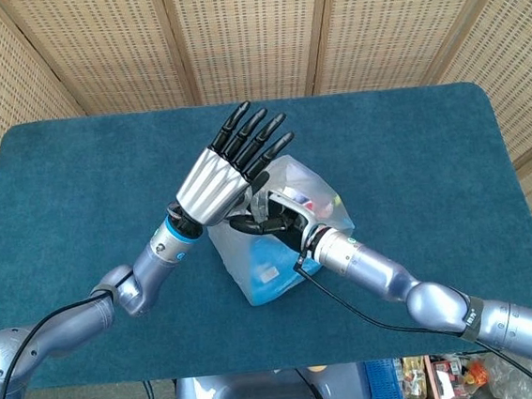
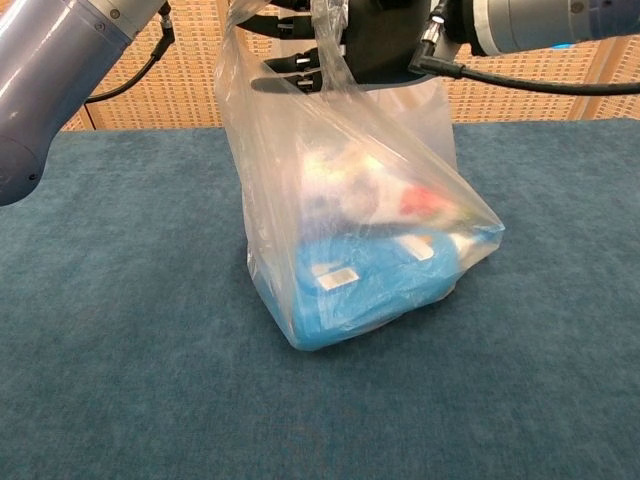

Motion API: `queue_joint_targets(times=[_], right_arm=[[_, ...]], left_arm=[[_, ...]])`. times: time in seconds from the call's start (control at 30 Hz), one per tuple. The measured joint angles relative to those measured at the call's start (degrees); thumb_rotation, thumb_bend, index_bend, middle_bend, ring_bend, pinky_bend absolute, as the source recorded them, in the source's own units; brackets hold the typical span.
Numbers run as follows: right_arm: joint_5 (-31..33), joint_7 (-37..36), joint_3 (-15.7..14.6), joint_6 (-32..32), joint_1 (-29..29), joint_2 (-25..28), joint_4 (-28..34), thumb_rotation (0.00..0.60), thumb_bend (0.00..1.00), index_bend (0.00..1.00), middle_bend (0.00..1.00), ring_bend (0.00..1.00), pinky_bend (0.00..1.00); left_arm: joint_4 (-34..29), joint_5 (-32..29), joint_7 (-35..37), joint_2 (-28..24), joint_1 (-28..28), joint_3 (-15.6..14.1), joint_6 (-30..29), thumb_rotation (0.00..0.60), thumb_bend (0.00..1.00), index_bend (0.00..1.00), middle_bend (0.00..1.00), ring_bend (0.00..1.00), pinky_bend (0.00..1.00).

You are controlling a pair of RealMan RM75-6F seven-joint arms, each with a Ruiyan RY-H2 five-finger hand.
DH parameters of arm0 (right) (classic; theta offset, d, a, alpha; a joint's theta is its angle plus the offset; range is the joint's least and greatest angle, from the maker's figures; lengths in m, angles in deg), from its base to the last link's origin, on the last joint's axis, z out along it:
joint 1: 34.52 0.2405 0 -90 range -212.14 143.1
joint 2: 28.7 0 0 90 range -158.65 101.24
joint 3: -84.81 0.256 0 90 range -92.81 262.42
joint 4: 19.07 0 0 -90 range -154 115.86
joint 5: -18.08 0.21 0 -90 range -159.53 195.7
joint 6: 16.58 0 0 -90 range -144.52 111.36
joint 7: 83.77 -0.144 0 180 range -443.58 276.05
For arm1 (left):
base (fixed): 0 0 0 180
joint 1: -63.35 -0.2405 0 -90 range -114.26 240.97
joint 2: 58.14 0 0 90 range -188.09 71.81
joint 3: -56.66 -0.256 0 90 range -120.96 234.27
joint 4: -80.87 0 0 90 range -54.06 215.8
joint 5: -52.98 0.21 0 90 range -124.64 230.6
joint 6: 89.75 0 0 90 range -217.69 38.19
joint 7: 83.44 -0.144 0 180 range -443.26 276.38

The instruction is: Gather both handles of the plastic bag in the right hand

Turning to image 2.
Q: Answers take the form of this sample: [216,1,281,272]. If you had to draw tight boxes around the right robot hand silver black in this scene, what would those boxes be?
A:
[249,0,441,94]

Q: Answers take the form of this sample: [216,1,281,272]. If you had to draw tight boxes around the clear plastic shopping bag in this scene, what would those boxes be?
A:
[213,0,505,354]

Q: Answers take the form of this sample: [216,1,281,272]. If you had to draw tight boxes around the red and white packet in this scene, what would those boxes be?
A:
[399,187,447,216]

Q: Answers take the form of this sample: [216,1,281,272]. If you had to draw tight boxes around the bamboo folding screen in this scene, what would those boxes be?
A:
[62,0,640,132]

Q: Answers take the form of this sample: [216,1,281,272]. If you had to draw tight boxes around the blue plastic package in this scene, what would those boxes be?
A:
[292,227,504,351]

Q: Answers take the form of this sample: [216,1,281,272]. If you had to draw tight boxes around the blue carpet table mat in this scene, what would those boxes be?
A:
[0,117,640,480]

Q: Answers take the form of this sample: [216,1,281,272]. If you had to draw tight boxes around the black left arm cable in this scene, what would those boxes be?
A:
[84,12,176,104]

